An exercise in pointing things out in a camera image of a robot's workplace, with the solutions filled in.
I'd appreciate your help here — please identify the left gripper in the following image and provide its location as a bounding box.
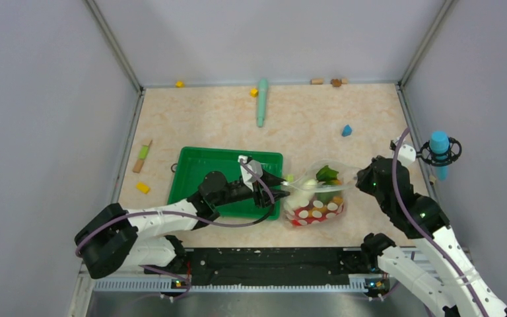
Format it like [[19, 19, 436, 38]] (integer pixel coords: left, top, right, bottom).
[[213, 168, 290, 208]]

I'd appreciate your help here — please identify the clear dotted zip bag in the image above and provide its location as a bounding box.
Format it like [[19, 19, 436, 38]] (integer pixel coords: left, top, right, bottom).
[[281, 159, 360, 228]]

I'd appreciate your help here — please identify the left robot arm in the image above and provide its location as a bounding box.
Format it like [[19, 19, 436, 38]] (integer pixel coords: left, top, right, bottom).
[[74, 171, 289, 279]]

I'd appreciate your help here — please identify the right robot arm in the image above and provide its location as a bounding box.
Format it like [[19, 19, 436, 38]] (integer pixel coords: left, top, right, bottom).
[[356, 156, 507, 316]]

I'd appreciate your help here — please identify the blue plastic piece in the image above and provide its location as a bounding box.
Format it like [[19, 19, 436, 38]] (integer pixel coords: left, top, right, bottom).
[[341, 125, 353, 137]]

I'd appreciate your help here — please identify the blue microphone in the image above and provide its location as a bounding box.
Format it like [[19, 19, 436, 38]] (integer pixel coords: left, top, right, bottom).
[[429, 131, 450, 181]]

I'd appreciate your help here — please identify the green plastic tray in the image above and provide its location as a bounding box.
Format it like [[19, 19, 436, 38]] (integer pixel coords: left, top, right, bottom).
[[168, 147, 283, 220]]

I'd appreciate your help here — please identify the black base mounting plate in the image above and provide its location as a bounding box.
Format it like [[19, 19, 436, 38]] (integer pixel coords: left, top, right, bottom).
[[163, 247, 386, 287]]

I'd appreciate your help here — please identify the yellow cube near pen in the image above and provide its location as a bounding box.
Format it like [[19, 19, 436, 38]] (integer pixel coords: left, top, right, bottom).
[[250, 88, 259, 97]]

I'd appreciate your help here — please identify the mint green marker pen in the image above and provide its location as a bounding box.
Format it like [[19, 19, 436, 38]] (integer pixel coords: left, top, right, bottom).
[[256, 78, 269, 127]]

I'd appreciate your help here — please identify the brown wooden piece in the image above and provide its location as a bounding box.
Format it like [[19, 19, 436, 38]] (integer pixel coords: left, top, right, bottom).
[[330, 79, 343, 88]]

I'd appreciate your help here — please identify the yellow lego brick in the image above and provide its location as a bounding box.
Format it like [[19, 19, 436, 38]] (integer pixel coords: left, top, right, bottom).
[[135, 182, 151, 194]]

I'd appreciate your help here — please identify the wooden green block stick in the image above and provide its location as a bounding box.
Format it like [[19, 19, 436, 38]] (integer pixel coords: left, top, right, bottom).
[[132, 138, 152, 174]]

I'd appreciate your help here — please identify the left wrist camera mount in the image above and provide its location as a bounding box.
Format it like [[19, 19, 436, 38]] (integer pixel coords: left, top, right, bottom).
[[238, 155, 263, 191]]

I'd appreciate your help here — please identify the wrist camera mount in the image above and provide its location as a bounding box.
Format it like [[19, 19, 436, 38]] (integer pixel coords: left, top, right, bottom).
[[397, 141, 417, 168], [238, 155, 263, 191]]

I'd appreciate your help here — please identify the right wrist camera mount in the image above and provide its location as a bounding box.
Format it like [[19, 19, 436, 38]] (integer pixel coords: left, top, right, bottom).
[[397, 141, 417, 168]]

